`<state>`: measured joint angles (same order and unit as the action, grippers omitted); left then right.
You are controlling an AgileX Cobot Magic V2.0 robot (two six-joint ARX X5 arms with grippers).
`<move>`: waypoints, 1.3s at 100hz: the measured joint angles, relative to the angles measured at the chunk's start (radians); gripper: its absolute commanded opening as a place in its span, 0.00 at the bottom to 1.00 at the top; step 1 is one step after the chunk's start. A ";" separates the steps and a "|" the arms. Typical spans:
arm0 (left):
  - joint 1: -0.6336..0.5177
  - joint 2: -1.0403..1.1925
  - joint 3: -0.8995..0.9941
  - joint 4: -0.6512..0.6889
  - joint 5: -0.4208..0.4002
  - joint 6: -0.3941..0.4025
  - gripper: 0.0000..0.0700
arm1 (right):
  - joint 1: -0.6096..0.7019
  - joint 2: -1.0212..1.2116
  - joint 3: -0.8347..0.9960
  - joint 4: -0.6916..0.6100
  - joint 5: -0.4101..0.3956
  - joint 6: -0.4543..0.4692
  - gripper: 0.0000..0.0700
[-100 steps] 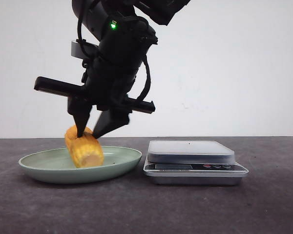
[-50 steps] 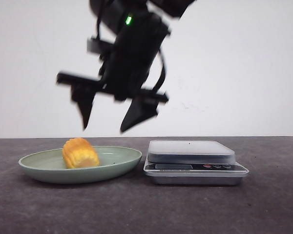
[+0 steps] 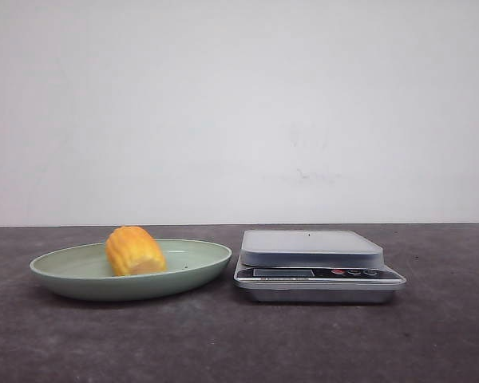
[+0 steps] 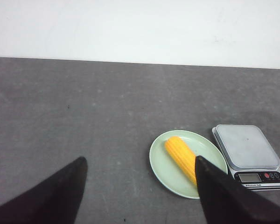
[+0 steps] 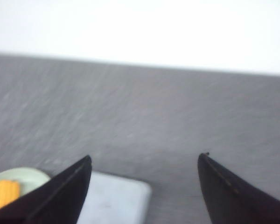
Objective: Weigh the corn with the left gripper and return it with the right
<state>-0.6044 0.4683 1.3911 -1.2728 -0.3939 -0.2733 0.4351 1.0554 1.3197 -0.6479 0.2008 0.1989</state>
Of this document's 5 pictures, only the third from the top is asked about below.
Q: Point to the yellow corn cob piece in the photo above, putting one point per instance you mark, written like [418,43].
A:
[131,250]

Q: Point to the silver digital kitchen scale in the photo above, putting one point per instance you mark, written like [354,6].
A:
[329,266]

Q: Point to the green oval plate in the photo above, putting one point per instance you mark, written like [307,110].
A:
[83,272]

